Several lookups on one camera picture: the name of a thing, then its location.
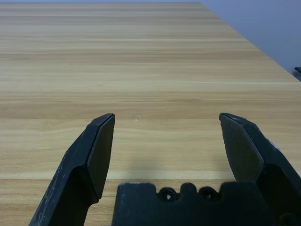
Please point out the black frame stand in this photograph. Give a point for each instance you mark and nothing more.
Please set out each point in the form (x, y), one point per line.
(298, 70)

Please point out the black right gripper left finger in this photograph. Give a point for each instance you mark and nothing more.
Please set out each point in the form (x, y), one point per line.
(77, 164)

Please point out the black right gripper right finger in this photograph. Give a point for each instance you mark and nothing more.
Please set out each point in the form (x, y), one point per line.
(258, 150)

